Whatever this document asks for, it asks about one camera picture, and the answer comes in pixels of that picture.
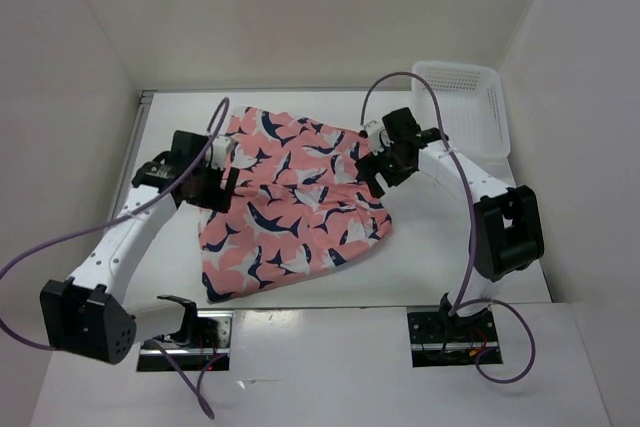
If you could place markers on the white plastic basket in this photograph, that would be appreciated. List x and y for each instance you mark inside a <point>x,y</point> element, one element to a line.
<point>471,103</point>

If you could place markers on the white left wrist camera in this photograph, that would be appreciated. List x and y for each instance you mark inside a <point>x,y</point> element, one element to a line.
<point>219,151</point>

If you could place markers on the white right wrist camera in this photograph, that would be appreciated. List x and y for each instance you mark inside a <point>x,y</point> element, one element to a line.
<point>376,134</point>

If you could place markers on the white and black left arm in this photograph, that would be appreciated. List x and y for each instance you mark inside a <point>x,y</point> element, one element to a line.
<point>84,314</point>

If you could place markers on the pink shark print shorts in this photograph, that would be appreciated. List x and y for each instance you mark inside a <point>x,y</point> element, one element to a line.
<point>298,209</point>

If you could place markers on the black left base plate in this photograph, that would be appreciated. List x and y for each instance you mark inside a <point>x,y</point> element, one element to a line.
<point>207,346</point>

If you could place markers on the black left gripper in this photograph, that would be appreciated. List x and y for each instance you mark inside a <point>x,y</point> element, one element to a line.
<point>217,199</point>

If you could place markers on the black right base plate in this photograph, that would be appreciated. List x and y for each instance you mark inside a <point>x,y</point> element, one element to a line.
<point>438,341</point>

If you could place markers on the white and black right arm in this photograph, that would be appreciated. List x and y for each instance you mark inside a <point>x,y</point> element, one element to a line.
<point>505,228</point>

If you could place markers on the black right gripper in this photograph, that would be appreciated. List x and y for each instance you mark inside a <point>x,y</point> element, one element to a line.
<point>367,167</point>

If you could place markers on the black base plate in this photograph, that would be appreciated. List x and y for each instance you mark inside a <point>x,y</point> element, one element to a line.
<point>438,341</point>
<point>207,346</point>

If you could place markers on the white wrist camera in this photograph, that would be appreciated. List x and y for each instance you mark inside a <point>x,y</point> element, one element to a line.
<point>219,151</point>
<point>376,134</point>

